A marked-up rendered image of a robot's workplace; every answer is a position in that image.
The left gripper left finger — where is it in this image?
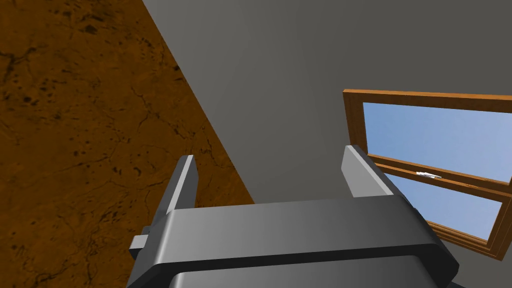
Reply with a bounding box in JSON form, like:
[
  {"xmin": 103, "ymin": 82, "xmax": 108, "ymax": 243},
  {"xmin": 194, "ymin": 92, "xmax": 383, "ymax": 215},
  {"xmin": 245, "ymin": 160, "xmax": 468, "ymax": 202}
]
[{"xmin": 158, "ymin": 154, "xmax": 199, "ymax": 220}]

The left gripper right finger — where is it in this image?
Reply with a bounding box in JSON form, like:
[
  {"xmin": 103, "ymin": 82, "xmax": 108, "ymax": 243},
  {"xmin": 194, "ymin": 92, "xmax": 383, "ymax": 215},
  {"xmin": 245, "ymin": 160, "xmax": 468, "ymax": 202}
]
[{"xmin": 340, "ymin": 144, "xmax": 406, "ymax": 199}]

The brown wooden framed window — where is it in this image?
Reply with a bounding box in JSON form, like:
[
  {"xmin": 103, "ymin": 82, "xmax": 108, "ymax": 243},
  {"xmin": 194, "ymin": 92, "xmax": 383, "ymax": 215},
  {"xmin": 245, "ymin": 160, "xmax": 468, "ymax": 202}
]
[{"xmin": 342, "ymin": 89, "xmax": 512, "ymax": 262}]

